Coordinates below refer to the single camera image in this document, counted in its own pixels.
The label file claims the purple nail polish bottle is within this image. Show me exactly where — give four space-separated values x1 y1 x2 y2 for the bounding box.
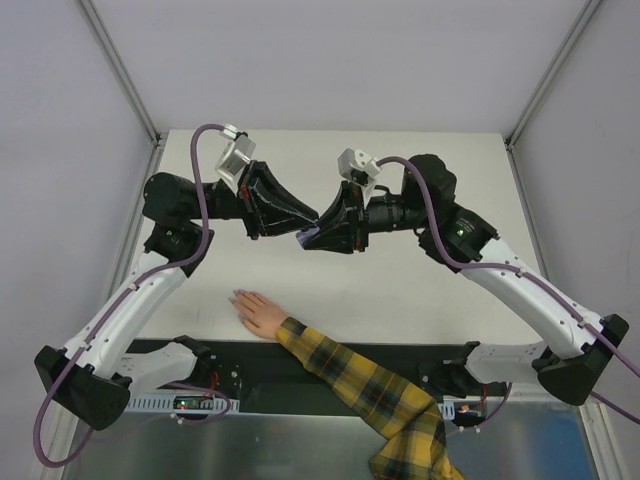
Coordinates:
295 227 319 247

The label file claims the yellow plaid sleeve forearm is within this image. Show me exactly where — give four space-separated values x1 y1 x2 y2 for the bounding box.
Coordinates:
276 318 463 479

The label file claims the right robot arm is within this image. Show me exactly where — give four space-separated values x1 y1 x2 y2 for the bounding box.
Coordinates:
296 149 629 406

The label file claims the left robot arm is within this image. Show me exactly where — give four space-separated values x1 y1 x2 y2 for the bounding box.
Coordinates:
34 160 319 431

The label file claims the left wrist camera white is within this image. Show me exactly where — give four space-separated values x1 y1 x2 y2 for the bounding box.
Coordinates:
215 124 256 191

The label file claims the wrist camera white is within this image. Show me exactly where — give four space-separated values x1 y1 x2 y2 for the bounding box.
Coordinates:
337 148 381 207
215 124 256 191

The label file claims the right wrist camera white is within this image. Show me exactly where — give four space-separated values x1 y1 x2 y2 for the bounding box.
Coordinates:
337 148 381 207

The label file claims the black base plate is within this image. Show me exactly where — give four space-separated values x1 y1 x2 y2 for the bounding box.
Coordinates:
114 335 556 416

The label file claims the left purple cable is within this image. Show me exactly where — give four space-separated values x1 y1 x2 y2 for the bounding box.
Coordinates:
32 122 234 469

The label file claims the purple cable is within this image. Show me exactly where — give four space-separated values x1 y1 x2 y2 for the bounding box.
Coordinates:
32 122 234 469
374 155 640 436

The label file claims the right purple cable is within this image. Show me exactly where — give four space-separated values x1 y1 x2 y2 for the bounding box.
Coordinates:
374 155 640 436

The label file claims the left aluminium frame post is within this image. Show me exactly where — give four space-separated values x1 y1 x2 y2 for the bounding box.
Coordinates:
76 0 162 146

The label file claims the aluminium frame post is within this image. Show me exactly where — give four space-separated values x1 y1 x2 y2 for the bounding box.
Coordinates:
504 0 606 153
76 0 162 146

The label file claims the white cable duct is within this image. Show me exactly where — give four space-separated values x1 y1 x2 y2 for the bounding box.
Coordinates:
125 393 240 414

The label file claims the right aluminium frame post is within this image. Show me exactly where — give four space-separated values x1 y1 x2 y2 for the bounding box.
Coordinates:
504 0 606 153

